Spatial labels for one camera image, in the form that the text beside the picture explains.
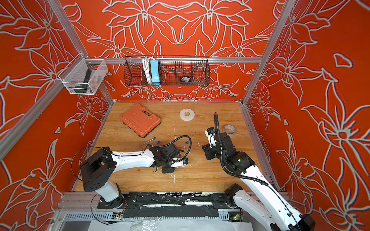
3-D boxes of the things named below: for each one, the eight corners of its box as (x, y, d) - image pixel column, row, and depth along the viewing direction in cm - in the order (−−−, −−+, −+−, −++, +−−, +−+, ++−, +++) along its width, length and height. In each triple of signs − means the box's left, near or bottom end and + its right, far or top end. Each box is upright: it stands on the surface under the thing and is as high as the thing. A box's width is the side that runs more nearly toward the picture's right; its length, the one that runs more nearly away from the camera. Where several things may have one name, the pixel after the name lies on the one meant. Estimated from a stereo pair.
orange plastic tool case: (120, 121, 109) (118, 116, 105) (140, 107, 118) (138, 102, 114) (142, 140, 98) (140, 136, 94) (161, 123, 107) (160, 119, 103)
